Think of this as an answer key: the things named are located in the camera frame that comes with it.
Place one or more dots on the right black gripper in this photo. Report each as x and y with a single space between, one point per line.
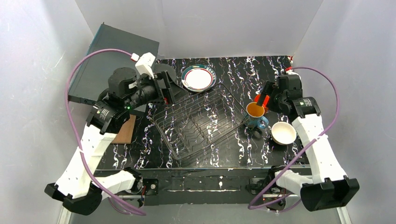
273 94

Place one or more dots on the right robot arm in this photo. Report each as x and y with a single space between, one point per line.
329 187

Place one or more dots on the wire dish rack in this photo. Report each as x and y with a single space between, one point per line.
199 121

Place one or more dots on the white plate green red rim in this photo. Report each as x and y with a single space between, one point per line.
198 78

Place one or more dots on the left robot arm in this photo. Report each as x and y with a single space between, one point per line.
77 188

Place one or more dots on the black foam spool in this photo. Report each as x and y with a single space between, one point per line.
179 92

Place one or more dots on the dark grey metal box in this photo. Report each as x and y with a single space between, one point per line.
92 77

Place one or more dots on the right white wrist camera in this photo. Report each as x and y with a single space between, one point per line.
289 71

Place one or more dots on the wooden board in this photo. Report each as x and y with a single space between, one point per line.
126 132

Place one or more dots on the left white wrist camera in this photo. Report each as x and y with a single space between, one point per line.
144 65

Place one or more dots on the blue butterfly mug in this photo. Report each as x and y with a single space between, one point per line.
255 116

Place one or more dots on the white floral bowl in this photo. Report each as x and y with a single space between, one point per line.
283 133

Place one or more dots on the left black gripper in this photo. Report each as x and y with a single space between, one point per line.
162 89

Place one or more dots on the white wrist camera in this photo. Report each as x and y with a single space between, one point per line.
289 71
144 65

